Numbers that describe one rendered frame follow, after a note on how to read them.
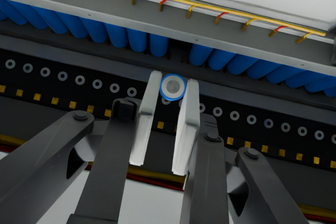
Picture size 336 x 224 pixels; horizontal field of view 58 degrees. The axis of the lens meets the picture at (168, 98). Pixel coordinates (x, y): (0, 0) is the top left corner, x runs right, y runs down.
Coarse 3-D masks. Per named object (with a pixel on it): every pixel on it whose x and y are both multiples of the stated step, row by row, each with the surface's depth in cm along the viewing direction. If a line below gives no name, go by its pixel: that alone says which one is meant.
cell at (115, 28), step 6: (108, 24) 25; (108, 30) 27; (114, 30) 26; (120, 30) 27; (126, 30) 29; (114, 36) 28; (120, 36) 28; (126, 36) 30; (114, 42) 30; (120, 42) 30; (126, 42) 31
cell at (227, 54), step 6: (210, 54) 30; (216, 54) 27; (222, 54) 26; (228, 54) 26; (234, 54) 26; (210, 60) 30; (216, 60) 28; (222, 60) 28; (228, 60) 28; (210, 66) 31; (216, 66) 30; (222, 66) 30
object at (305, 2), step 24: (216, 0) 21; (240, 0) 20; (264, 0) 20; (288, 0) 19; (312, 0) 19; (312, 24) 21; (0, 48) 35; (24, 48) 35; (48, 48) 35; (120, 72) 35; (144, 72) 35; (216, 96) 35; (240, 96) 35; (264, 96) 35; (312, 120) 36
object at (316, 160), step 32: (0, 64) 35; (32, 64) 35; (64, 64) 35; (32, 96) 34; (64, 96) 35; (96, 96) 35; (128, 96) 35; (160, 96) 35; (160, 128) 35; (224, 128) 35; (256, 128) 35; (320, 128) 36; (288, 160) 35; (320, 160) 35
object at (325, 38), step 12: (156, 0) 22; (168, 0) 22; (192, 0) 22; (204, 12) 22; (216, 12) 22; (252, 24) 22; (264, 24) 22; (276, 24) 22; (312, 36) 22; (324, 36) 22
